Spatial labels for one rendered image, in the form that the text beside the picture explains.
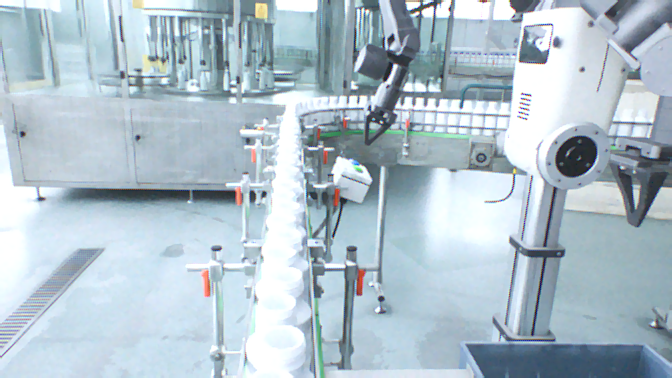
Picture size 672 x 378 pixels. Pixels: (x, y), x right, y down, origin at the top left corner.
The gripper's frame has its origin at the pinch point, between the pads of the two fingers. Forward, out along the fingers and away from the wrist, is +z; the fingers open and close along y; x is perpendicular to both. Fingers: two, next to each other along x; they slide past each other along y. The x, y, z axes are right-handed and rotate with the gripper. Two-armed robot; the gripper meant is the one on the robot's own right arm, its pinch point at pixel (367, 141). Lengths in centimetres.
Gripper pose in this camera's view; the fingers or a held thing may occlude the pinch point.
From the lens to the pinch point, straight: 121.5
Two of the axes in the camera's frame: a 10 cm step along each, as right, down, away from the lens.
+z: -3.8, 8.9, 2.3
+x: 9.2, 3.5, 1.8
